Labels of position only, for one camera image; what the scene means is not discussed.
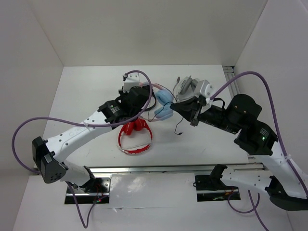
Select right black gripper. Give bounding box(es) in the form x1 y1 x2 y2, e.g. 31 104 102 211
167 94 238 133

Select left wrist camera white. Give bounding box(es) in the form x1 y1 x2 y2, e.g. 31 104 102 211
122 73 140 92

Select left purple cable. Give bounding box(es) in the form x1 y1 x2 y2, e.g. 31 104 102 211
11 70 154 229

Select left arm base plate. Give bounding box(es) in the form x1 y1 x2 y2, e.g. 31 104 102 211
69 174 112 205

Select white grey headphones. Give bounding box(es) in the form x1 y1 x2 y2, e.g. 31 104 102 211
172 76 200 103

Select aluminium rail front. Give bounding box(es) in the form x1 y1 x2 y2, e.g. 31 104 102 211
90 163 266 174

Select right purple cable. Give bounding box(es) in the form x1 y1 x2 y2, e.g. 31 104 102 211
209 71 308 231

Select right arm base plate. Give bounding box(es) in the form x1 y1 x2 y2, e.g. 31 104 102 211
193 175 241 202

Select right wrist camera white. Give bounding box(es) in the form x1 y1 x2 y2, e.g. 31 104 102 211
194 80 214 106

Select aluminium rail right side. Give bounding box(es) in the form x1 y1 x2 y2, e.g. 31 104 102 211
222 65 241 97

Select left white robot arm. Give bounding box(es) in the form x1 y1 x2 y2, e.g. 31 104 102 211
32 86 153 192

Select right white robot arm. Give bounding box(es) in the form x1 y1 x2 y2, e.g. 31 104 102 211
170 94 308 211

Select red headphones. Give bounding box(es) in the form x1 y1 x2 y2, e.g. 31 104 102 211
117 118 153 156

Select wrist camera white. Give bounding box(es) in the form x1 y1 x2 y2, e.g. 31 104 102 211
122 73 140 92
194 80 214 106

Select pink blue cat-ear headphones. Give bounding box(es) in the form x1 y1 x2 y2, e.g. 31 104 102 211
139 83 174 122

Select purple cable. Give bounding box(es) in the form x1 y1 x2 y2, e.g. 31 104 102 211
11 70 154 229
209 71 308 231

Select aluminium rail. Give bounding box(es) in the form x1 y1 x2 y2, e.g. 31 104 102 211
222 65 241 97
90 163 266 174

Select black small headphones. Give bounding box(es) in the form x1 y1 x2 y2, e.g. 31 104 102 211
144 95 157 112

